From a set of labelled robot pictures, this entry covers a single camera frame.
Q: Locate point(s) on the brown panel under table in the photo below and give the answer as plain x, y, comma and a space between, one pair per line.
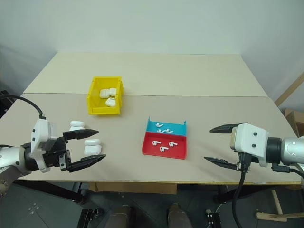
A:
133, 187

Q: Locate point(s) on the brown cardboard box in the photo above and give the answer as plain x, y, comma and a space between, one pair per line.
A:
295, 121

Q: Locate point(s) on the yellow plastic bin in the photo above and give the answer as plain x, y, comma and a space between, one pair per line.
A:
93, 104

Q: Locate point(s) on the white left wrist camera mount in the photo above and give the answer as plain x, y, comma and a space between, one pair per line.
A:
40, 130

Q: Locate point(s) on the red plastic tray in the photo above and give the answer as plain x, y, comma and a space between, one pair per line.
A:
175, 153

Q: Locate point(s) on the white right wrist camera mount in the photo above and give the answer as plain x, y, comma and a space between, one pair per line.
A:
251, 142

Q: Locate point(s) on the blue plastic tray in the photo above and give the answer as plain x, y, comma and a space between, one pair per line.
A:
178, 129

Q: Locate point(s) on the dark object beside table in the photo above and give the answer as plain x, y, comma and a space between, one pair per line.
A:
3, 102

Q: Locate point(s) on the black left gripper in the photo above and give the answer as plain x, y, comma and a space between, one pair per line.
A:
53, 158

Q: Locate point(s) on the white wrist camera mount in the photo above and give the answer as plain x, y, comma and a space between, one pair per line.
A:
40, 130
251, 142

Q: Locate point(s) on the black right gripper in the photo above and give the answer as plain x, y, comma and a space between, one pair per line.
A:
239, 159

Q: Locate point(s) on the dark brown rounded shape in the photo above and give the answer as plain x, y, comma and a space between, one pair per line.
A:
121, 217
178, 217

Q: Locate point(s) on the light wooden beam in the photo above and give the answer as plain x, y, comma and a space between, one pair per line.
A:
291, 89

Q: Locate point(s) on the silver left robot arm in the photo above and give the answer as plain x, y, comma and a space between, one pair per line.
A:
10, 154

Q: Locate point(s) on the light wooden stand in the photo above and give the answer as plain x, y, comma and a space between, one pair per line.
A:
278, 213

